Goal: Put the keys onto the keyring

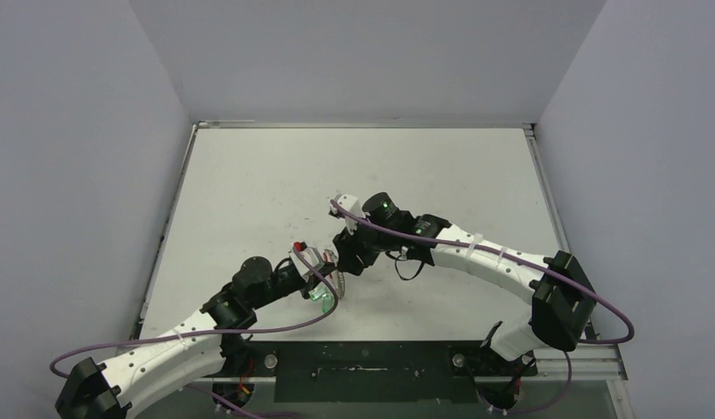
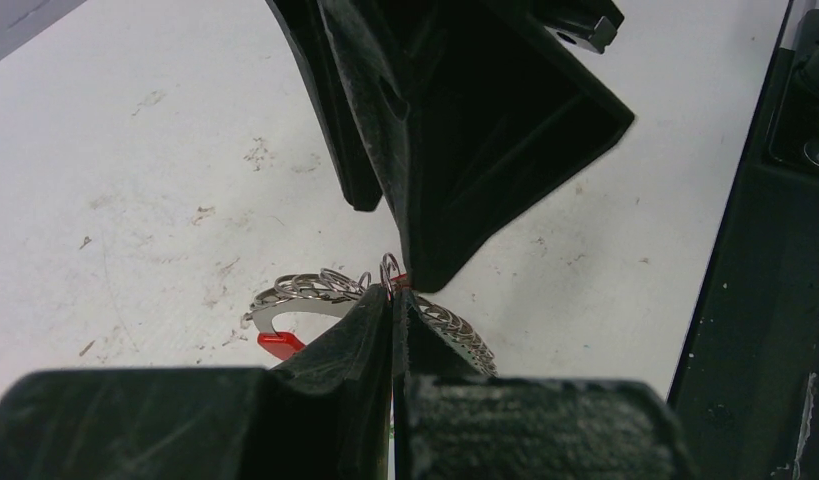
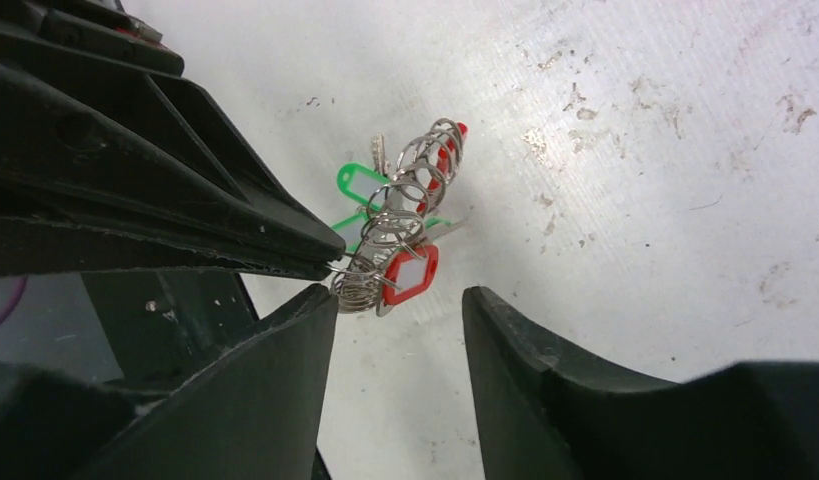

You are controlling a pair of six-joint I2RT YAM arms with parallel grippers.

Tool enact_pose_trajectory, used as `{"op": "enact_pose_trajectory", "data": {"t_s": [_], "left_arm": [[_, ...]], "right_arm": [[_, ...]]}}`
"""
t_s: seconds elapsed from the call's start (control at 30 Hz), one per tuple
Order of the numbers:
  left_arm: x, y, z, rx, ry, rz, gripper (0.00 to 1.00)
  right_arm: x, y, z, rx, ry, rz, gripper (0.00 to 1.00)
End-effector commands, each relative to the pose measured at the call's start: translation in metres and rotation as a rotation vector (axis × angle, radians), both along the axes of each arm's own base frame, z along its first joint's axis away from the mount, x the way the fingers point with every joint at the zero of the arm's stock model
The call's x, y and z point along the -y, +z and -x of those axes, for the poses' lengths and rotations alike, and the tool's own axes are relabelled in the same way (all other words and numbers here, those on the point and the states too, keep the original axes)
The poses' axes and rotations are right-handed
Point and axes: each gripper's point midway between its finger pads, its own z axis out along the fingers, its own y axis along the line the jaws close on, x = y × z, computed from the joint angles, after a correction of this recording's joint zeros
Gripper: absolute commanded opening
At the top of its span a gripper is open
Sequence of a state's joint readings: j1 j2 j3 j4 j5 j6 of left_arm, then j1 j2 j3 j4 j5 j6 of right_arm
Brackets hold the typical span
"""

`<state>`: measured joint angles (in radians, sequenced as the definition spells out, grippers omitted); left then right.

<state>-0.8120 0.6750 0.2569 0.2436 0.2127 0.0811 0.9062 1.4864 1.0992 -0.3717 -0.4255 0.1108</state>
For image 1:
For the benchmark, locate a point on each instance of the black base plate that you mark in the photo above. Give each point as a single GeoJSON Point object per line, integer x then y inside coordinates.
{"type": "Point", "coordinates": [368, 389]}

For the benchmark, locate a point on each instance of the key with green tag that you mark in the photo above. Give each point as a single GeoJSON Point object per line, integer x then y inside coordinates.
{"type": "Point", "coordinates": [324, 296]}

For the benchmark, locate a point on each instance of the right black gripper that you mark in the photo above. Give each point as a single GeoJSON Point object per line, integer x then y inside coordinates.
{"type": "Point", "coordinates": [347, 255]}

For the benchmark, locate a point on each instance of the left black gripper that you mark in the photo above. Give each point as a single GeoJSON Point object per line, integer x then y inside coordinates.
{"type": "Point", "coordinates": [306, 285]}

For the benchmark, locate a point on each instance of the metal keyring with red handle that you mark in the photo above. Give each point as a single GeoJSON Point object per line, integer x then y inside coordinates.
{"type": "Point", "coordinates": [336, 277]}

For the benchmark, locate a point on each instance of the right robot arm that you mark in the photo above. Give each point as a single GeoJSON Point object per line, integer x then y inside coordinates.
{"type": "Point", "coordinates": [558, 296]}

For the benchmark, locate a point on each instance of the aluminium front rail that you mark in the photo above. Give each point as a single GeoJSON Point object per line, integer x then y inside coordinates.
{"type": "Point", "coordinates": [280, 361]}

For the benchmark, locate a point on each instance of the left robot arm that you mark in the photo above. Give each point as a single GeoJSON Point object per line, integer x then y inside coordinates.
{"type": "Point", "coordinates": [201, 345]}

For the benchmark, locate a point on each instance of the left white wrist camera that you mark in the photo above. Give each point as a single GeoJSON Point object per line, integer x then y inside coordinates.
{"type": "Point", "coordinates": [304, 257]}

